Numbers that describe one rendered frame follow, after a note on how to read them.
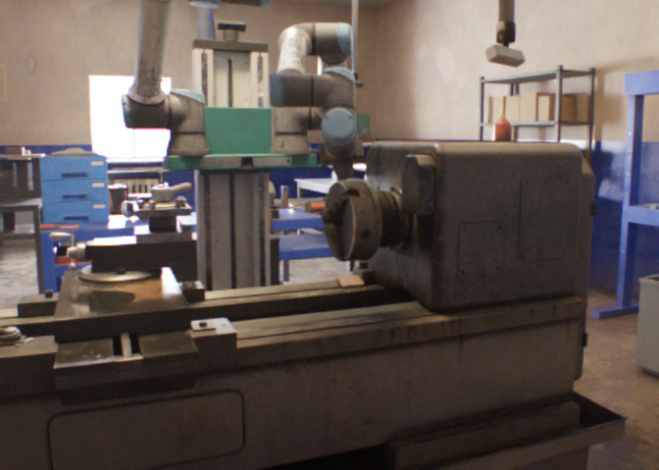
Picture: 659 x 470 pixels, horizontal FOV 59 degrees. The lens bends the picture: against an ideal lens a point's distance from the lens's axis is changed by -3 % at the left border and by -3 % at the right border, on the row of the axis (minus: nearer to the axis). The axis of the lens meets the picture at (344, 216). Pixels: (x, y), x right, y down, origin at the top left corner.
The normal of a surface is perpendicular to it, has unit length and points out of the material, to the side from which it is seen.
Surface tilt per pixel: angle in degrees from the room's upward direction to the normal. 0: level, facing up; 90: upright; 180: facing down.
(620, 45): 90
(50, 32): 90
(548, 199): 90
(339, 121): 75
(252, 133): 90
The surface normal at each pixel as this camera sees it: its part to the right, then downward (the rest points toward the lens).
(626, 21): -0.92, 0.04
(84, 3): 0.39, 0.12
